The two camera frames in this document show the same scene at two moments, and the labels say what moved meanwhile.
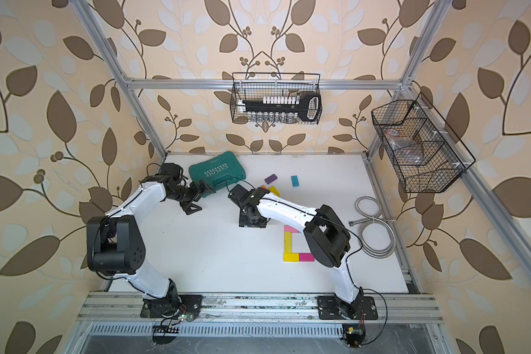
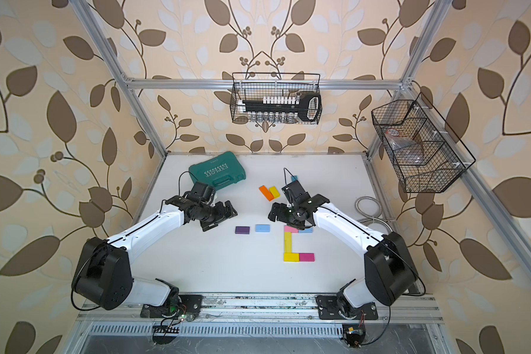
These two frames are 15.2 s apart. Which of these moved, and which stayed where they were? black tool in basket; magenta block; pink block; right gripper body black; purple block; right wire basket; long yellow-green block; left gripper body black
Moved: purple block; left gripper body black; right gripper body black
Stayed: magenta block; right wire basket; black tool in basket; pink block; long yellow-green block
